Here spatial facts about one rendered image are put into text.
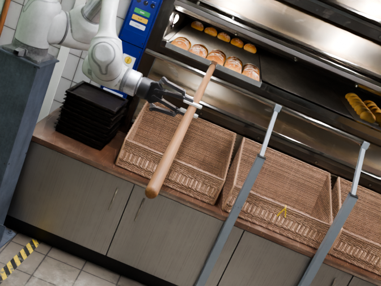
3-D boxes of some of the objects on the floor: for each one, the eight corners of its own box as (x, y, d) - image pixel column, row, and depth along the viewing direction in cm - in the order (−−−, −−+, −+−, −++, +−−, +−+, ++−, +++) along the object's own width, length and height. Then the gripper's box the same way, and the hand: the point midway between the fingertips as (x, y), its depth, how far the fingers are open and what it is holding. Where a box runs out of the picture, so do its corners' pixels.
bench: (32, 188, 347) (60, 105, 328) (385, 335, 352) (432, 262, 334) (-8, 228, 293) (22, 132, 275) (409, 401, 298) (466, 318, 280)
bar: (75, 238, 316) (147, 46, 278) (279, 323, 318) (378, 144, 281) (56, 266, 286) (135, 56, 249) (283, 359, 289) (393, 165, 252)
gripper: (148, 63, 200) (209, 89, 200) (133, 103, 205) (192, 129, 205) (144, 67, 193) (207, 94, 193) (128, 108, 198) (190, 134, 198)
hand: (190, 108), depth 199 cm, fingers closed on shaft, 3 cm apart
